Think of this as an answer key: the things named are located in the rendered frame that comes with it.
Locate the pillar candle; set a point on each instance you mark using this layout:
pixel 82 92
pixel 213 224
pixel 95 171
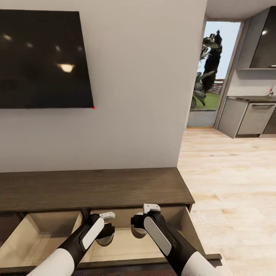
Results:
pixel 105 241
pixel 138 232

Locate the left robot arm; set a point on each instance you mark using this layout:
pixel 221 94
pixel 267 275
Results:
pixel 68 255

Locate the dishwasher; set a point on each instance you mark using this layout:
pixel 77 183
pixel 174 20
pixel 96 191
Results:
pixel 255 118

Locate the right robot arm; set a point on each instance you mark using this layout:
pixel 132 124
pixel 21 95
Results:
pixel 181 255

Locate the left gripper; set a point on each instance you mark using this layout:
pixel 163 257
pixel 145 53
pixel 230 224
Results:
pixel 108 231

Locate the wall mounted tv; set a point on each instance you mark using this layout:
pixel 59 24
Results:
pixel 43 61

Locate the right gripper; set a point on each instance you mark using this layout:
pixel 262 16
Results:
pixel 137 221

